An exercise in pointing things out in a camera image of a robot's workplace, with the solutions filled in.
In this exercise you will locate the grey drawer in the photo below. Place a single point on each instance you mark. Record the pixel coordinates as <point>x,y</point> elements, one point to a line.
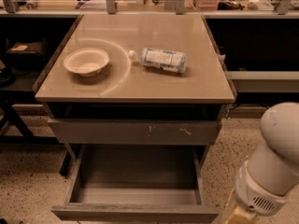
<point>136,184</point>
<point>135,132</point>

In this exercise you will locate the clear plastic water bottle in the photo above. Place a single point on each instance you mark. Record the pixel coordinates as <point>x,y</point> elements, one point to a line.
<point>166,60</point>

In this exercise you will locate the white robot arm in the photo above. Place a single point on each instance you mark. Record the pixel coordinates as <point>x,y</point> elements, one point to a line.
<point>263,182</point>

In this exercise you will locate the grey drawer cabinet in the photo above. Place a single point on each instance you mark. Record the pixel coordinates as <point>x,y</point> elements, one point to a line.
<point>131,91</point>

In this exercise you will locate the black stand left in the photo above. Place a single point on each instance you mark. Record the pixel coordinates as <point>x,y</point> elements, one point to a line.
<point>22,65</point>

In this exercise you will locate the grey top drawer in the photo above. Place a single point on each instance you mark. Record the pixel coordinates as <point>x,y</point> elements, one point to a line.
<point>135,132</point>

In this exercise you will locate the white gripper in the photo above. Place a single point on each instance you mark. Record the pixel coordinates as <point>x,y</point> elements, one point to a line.
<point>256,192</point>

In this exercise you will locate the white paper bowl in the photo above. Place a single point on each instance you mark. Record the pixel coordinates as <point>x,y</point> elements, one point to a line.
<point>87,62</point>

